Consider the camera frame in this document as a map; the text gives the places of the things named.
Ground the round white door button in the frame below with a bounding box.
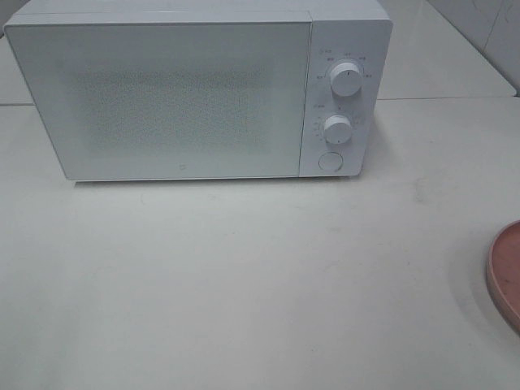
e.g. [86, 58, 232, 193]
[318, 152, 343, 171]

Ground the pink round plate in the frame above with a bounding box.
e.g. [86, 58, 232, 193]
[486, 221, 519, 333]

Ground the white microwave door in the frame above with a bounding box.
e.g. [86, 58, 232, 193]
[6, 23, 310, 181]

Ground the lower white timer knob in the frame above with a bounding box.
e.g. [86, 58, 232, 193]
[323, 115, 353, 145]

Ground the upper white power knob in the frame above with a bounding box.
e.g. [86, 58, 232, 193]
[329, 59, 362, 98]

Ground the white microwave oven body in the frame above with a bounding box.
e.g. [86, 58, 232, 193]
[4, 8, 392, 182]

